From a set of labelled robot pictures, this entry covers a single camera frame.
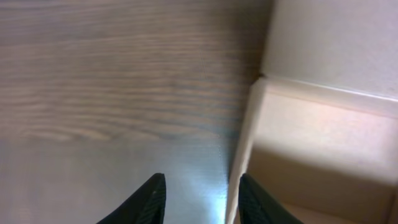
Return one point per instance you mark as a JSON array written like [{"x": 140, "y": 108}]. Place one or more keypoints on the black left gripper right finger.
[{"x": 257, "y": 206}]

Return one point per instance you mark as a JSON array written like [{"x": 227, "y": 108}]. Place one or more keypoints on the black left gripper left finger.
[{"x": 145, "y": 206}]

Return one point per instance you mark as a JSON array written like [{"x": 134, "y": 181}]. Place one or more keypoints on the brown cardboard box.
[{"x": 320, "y": 129}]

